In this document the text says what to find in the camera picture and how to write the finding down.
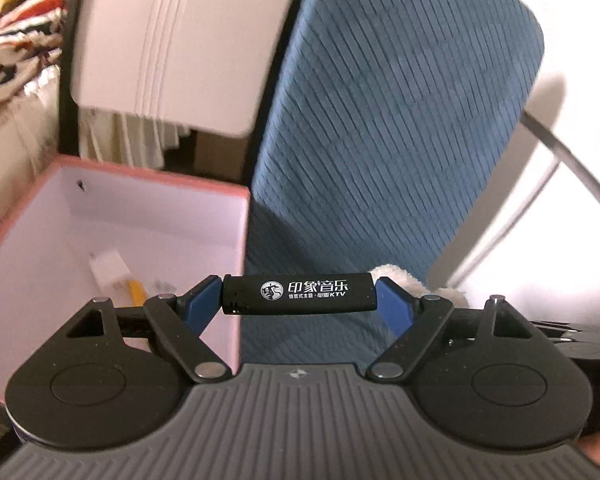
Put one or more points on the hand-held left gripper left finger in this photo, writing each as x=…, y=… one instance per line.
x=204, y=306

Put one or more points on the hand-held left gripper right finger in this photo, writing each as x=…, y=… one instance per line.
x=394, y=306

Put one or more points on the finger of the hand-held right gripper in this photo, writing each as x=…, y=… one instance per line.
x=580, y=335

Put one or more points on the yellow pen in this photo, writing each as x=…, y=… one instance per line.
x=137, y=293

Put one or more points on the black lighter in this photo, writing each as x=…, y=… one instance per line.
x=300, y=293

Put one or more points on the pink cardboard box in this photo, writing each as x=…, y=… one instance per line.
x=155, y=220

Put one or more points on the fluffy white cloth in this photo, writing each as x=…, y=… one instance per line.
x=430, y=287

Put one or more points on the small white packet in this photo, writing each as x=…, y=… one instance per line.
x=107, y=265

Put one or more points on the blue textured chair cushion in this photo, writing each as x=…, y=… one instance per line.
x=380, y=135

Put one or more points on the cream hanging cloth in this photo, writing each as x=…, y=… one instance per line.
x=125, y=140

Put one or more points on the floral bed sheet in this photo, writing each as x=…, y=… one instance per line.
x=15, y=150

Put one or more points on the printed blanket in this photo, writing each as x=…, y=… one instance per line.
x=15, y=45

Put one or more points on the metal chair frame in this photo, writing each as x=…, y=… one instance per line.
x=570, y=157

